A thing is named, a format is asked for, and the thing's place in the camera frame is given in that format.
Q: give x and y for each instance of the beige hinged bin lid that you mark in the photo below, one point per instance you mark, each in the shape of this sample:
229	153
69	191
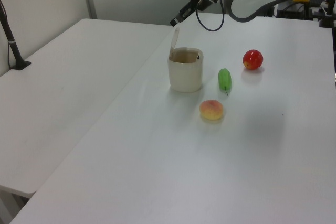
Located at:
174	40

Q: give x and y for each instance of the cream plastic garbage bin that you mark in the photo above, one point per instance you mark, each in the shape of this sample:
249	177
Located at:
185	77

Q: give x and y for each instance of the green toy gourd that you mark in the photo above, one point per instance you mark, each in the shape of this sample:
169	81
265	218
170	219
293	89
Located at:
225	78

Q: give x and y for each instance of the red toy apple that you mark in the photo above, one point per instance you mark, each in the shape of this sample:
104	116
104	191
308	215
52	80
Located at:
252	59

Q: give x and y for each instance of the orange pink toy peach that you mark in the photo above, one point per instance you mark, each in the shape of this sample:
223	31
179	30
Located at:
211	110

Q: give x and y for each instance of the black camera stand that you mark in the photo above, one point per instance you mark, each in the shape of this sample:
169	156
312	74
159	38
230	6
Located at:
328	16

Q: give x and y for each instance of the black camera pole with clamp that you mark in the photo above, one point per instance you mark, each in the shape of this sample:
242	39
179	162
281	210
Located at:
13	48

